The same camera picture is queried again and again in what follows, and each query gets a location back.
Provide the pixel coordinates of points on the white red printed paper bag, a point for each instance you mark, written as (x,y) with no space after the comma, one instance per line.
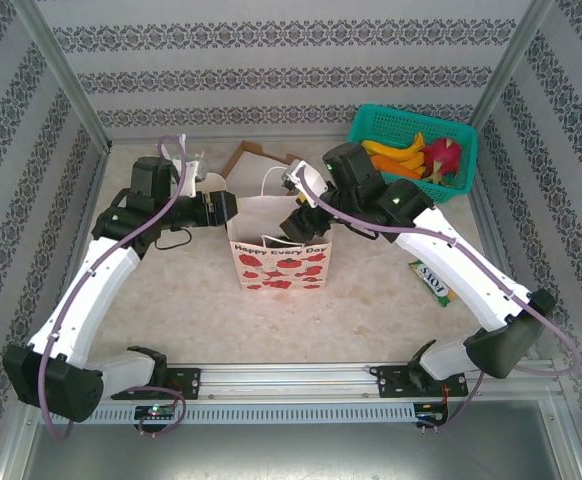
(281,272)

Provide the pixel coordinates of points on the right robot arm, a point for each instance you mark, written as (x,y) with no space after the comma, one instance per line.
(471,280)

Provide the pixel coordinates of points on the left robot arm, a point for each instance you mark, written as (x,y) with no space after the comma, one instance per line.
(86,295)

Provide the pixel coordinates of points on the brown cardboard box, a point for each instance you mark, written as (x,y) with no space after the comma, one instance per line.
(251,175)

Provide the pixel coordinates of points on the orange carrot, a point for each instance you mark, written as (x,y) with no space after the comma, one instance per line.
(396,167)

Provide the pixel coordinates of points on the mint green straw holder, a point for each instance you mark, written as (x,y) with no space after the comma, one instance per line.
(176,160)

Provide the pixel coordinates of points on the yellow banana bunch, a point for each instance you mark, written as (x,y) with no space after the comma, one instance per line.
(401,152)

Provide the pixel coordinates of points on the wrapped drinking straw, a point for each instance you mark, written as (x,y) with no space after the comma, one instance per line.
(182,142)

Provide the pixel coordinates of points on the pink dragon fruit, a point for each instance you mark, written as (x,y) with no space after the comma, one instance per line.
(443,157)

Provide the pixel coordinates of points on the green snack packet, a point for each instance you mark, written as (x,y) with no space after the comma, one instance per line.
(433,285)

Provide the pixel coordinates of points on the teal plastic basket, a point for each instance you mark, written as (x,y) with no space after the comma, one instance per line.
(451,125)

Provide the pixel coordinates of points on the long aluminium base rail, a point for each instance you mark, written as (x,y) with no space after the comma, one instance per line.
(281,382)

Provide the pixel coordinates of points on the aluminium frame post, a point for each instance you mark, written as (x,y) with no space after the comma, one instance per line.
(516,50)
(48,45)

